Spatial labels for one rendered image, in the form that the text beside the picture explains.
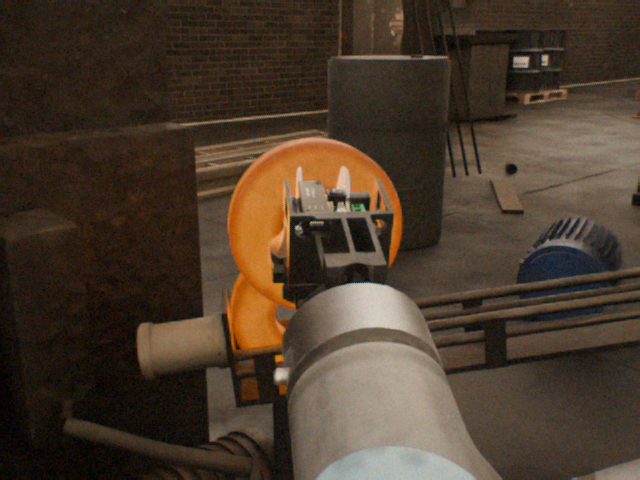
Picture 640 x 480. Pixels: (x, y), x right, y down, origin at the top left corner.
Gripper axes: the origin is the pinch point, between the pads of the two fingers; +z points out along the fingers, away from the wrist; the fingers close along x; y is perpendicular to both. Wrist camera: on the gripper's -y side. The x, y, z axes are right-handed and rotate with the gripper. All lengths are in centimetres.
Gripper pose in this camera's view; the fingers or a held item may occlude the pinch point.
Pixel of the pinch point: (315, 205)
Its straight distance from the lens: 60.6
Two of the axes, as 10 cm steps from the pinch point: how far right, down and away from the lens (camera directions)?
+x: -9.9, 0.3, -1.2
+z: -1.2, -5.4, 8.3
